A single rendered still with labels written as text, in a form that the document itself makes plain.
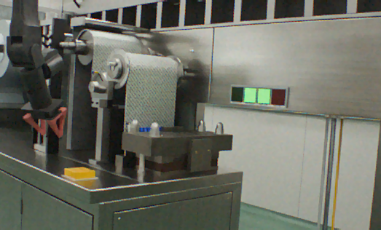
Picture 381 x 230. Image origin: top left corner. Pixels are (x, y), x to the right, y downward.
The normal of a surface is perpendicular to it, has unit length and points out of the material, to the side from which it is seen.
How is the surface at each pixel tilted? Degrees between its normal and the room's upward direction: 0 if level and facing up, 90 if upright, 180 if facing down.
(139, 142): 90
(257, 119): 90
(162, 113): 90
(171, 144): 90
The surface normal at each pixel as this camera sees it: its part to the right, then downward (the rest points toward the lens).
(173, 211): 0.69, 0.09
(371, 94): -0.72, -0.01
